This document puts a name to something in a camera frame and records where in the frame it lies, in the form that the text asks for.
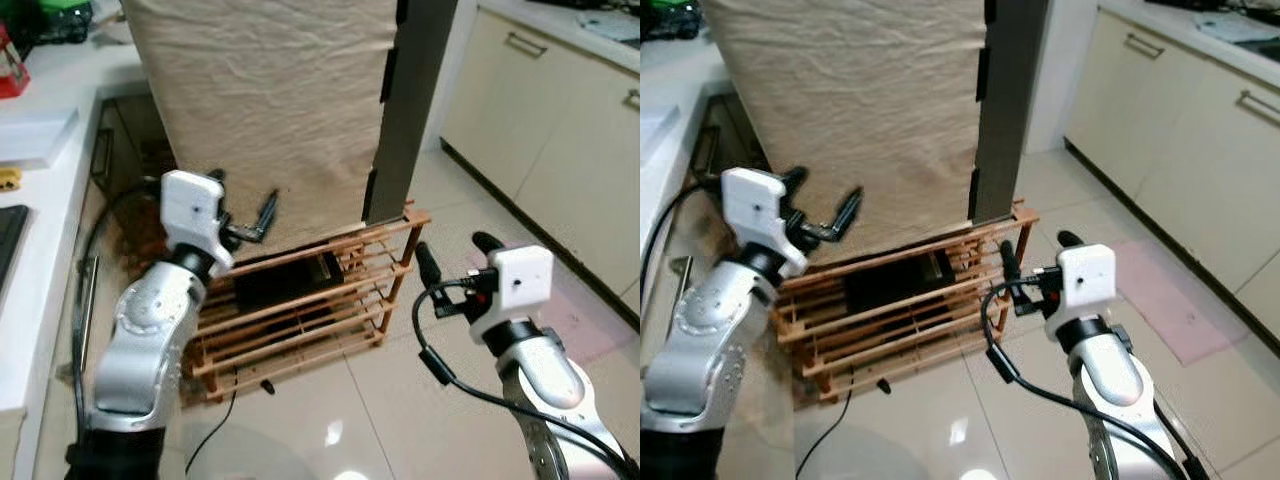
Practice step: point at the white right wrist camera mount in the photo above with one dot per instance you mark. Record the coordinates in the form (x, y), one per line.
(1085, 280)
(520, 285)

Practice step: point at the small yellow item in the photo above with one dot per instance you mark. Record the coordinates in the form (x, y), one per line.
(9, 179)

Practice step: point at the cream kitchen cabinet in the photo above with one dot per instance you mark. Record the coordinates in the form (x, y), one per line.
(560, 140)
(1180, 150)

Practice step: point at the black cooktop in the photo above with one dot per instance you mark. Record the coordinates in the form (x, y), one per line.
(10, 245)

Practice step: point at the black flat box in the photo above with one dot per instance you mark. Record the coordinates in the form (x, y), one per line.
(895, 285)
(290, 280)

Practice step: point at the green and black appliance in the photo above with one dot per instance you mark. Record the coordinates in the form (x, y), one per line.
(65, 20)
(668, 18)

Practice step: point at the wooden slatted rack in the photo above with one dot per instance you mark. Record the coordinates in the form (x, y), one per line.
(900, 335)
(300, 330)

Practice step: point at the grey kitchen sink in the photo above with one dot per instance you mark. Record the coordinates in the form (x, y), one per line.
(610, 28)
(1240, 30)

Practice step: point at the beige cloth fridge cover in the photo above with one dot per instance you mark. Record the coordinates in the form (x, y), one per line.
(850, 110)
(270, 110)

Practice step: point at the white tray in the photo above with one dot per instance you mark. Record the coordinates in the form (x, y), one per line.
(655, 130)
(35, 135)

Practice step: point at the pink floor mat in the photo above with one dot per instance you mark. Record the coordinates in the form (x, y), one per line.
(580, 320)

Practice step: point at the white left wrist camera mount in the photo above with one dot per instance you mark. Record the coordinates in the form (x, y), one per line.
(190, 215)
(755, 210)

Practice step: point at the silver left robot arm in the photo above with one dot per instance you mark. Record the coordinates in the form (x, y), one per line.
(705, 340)
(140, 340)

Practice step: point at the red container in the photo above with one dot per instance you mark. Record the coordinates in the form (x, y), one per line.
(10, 70)

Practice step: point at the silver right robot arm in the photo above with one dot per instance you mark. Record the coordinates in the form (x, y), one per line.
(545, 380)
(1115, 380)

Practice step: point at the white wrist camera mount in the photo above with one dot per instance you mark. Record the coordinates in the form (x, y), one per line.
(520, 285)
(190, 215)
(1085, 280)
(755, 210)

